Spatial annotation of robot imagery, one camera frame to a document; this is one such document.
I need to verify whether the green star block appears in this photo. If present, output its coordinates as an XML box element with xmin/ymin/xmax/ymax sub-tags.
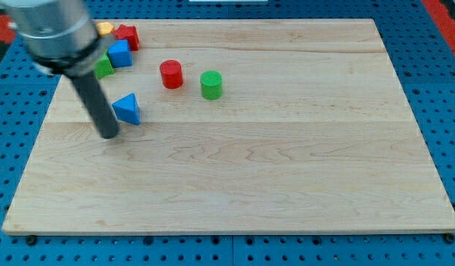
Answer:
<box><xmin>95</xmin><ymin>54</ymin><xmax>114</xmax><ymax>79</ymax></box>

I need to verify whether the blue triangle block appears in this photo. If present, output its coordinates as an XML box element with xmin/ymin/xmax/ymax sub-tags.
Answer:
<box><xmin>112</xmin><ymin>93</ymin><xmax>140</xmax><ymax>125</ymax></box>

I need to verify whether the wooden board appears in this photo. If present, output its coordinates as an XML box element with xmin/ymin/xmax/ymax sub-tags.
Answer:
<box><xmin>2</xmin><ymin>18</ymin><xmax>455</xmax><ymax>236</ymax></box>

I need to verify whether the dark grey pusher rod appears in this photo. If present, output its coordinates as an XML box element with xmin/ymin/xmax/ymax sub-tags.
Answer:
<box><xmin>70</xmin><ymin>71</ymin><xmax>120</xmax><ymax>139</ymax></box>

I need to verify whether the yellow block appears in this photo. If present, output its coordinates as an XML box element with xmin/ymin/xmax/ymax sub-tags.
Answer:
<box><xmin>96</xmin><ymin>21</ymin><xmax>114</xmax><ymax>37</ymax></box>

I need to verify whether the red cylinder block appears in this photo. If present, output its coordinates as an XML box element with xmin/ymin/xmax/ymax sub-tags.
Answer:
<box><xmin>160</xmin><ymin>60</ymin><xmax>184</xmax><ymax>89</ymax></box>

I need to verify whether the red star block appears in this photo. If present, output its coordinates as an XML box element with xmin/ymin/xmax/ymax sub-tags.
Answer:
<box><xmin>112</xmin><ymin>24</ymin><xmax>140</xmax><ymax>51</ymax></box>

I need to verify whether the green cylinder block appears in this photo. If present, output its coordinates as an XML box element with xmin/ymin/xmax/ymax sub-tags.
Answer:
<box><xmin>200</xmin><ymin>70</ymin><xmax>223</xmax><ymax>100</ymax></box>

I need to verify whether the blue cube block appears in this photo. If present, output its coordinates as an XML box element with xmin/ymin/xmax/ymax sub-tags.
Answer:
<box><xmin>107</xmin><ymin>39</ymin><xmax>133</xmax><ymax>68</ymax></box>

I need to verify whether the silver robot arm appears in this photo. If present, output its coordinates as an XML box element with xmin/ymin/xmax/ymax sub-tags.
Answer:
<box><xmin>0</xmin><ymin>0</ymin><xmax>119</xmax><ymax>139</ymax></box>

